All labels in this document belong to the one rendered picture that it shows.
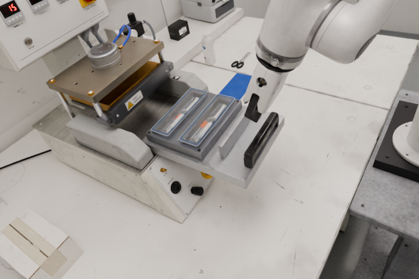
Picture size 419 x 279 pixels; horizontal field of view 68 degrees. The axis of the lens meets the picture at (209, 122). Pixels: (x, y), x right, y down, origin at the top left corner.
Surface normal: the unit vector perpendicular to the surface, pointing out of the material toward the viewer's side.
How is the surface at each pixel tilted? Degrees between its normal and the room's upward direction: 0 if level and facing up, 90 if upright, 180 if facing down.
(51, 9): 90
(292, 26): 90
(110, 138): 0
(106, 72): 0
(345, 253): 0
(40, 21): 90
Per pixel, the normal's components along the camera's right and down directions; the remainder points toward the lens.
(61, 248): 0.84, 0.22
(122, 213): -0.15, -0.73
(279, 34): -0.56, 0.60
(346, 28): -0.50, 0.11
